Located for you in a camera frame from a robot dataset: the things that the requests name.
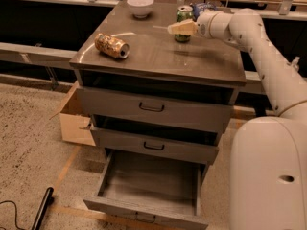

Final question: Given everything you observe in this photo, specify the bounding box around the green soda can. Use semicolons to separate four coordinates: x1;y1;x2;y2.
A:
175;5;194;43

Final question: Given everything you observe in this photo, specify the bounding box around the grey drawer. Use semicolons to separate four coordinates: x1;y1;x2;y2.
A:
91;127;219;164
83;150;207;230
77;86;232;133

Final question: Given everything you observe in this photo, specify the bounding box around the grey top drawer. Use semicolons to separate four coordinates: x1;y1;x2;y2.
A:
77;86;232;133

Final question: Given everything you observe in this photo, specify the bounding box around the white bowl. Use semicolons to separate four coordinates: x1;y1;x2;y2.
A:
127;0;154;18

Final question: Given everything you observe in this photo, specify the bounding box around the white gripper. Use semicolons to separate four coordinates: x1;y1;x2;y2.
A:
167;11;215;37

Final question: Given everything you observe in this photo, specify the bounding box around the grey bottom drawer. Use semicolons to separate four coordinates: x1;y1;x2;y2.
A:
83;150;207;230

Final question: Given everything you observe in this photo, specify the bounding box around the black cable on floor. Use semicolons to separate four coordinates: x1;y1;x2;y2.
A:
0;200;25;230

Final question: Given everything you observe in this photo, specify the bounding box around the gold crushed soda can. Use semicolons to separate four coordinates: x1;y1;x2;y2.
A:
94;34;130;59

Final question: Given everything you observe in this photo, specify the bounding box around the blue chip bag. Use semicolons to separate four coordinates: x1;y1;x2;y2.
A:
191;2;217;13

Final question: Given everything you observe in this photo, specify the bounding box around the grey middle drawer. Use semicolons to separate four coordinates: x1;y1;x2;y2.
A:
91;127;219;164

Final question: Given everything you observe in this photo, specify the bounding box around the black pole on floor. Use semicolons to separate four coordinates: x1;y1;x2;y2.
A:
31;187;54;230

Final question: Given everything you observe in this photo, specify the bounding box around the metal rail shelf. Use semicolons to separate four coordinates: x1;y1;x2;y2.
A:
0;42;265;95

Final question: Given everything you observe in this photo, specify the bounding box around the grey drawer cabinet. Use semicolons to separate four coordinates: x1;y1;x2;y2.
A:
69;1;247;177

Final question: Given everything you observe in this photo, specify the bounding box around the cardboard box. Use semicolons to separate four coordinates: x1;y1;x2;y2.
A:
51;82;95;146

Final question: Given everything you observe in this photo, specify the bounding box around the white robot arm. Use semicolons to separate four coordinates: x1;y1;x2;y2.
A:
168;9;307;230

